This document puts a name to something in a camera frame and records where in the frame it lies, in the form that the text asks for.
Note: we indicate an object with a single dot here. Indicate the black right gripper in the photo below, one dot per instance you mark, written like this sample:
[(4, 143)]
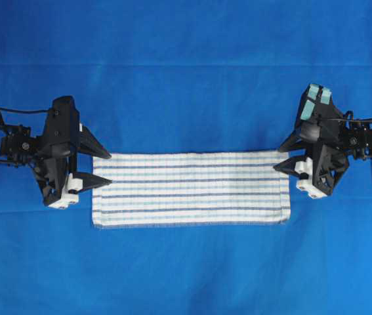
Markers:
[(323, 165)]

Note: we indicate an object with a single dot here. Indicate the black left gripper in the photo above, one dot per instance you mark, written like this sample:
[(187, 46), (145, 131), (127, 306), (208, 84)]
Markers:
[(58, 184)]

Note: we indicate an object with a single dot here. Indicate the white blue striped towel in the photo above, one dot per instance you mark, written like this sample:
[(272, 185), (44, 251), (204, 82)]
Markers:
[(151, 190)]

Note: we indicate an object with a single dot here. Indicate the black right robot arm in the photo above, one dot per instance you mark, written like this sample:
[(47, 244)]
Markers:
[(359, 137)]

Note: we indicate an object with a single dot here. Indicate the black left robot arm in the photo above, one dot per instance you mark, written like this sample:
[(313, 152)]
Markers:
[(18, 147)]

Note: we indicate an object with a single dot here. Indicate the blue table cloth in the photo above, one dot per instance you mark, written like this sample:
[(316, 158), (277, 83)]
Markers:
[(185, 76)]

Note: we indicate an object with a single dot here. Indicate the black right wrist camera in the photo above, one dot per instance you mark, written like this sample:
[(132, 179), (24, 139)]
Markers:
[(315, 113)]

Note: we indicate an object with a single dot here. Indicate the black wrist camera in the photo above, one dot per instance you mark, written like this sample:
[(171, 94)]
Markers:
[(315, 113), (60, 138)]

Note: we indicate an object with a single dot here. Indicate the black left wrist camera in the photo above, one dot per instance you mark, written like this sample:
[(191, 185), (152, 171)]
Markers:
[(60, 138)]

